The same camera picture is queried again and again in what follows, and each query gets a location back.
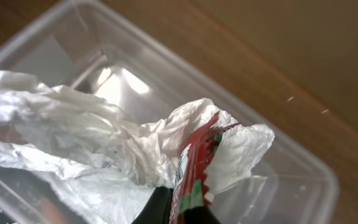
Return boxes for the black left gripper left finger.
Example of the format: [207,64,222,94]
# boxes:
[132,187,173,224]

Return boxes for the white napkin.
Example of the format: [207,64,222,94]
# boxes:
[0,70,275,223]

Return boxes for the clear plastic bin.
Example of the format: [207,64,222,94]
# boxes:
[0,1,339,224]

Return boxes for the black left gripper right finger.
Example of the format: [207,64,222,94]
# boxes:
[184,207,221,224]

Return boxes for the red snack wrapper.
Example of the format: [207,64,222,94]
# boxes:
[169,113,238,224]

